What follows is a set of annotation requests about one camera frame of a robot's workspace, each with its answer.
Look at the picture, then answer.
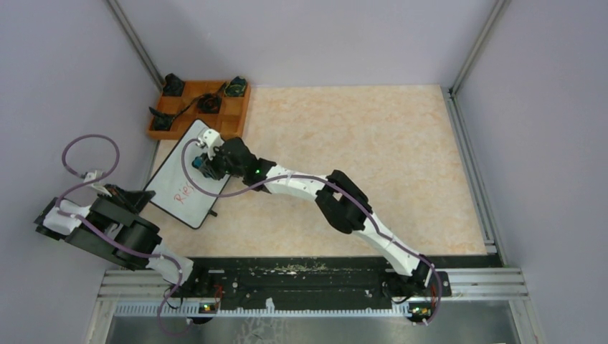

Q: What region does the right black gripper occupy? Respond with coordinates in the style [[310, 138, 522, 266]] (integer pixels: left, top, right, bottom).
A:
[[199, 145, 244, 183]]

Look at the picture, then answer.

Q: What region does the white whiteboard black frame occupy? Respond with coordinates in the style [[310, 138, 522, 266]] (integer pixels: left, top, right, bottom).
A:
[[145, 119, 230, 229]]

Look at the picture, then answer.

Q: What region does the blue whiteboard eraser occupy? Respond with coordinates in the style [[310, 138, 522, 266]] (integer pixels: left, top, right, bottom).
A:
[[191, 156, 204, 170]]

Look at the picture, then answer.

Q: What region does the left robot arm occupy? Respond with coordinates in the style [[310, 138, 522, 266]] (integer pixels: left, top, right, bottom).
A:
[[34, 184, 215, 297]]

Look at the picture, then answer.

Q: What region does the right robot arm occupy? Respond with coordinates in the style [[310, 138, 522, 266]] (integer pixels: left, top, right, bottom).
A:
[[191, 132, 444, 298]]

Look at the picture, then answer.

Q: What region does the black part tray centre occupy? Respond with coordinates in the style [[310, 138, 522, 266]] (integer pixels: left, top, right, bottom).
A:
[[196, 93, 222, 114]]

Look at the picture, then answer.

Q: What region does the orange compartment tray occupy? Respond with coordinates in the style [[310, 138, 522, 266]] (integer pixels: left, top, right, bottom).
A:
[[146, 77, 252, 140]]

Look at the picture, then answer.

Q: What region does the black part tray top right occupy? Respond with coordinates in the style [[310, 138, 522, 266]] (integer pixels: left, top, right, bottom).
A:
[[224, 76, 248, 97]]

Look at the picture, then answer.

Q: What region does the black part tray lower left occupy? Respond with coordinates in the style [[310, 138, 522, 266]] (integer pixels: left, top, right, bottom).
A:
[[148, 107, 175, 131]]

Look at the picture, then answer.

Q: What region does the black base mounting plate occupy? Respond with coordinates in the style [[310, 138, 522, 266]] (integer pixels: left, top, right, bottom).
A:
[[174, 257, 452, 311]]

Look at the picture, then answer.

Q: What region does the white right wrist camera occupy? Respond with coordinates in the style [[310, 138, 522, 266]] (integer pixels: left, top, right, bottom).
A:
[[196, 128, 224, 160]]

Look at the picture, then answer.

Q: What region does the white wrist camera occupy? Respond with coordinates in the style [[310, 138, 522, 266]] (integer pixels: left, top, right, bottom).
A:
[[82, 170, 105, 183], [196, 128, 224, 160]]

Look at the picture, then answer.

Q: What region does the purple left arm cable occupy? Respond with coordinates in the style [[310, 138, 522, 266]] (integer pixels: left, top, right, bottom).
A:
[[54, 134, 196, 338]]

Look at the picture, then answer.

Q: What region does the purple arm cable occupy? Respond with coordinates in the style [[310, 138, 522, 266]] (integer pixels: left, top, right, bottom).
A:
[[181, 138, 444, 326], [54, 134, 196, 338]]

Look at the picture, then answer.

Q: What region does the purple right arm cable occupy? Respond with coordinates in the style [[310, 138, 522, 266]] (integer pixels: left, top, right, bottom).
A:
[[181, 138, 444, 326]]

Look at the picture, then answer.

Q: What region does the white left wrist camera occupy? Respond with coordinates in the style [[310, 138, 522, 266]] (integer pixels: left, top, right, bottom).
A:
[[82, 170, 105, 183]]

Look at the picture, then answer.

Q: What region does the aluminium frame rail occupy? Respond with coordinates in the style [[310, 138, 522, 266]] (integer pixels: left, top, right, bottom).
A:
[[442, 87, 545, 343]]

